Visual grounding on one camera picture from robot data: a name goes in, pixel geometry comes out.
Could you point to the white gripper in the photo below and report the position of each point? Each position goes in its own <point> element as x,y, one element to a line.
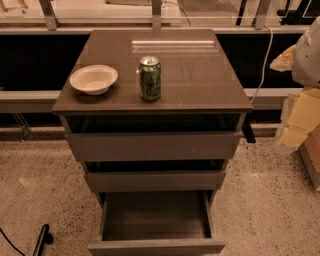
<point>307,61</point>

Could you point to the green soda can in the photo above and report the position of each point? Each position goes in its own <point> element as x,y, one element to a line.
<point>150,78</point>

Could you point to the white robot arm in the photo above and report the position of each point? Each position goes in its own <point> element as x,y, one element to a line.
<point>305,68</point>

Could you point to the dark grey drawer cabinet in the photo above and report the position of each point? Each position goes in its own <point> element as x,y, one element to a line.
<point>199,93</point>

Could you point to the open bottom grey drawer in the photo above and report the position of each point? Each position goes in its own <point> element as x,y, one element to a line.
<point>177,223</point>

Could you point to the middle grey drawer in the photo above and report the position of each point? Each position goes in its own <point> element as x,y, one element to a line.
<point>154,181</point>

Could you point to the top grey drawer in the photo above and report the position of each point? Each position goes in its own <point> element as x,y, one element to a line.
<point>96,147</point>

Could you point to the cardboard box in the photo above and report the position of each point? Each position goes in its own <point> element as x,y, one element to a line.
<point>310,152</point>

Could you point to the white paper bowl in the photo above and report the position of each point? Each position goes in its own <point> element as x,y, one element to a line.
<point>94,79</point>

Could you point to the black floor object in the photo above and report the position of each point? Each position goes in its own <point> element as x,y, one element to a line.
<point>45,237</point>

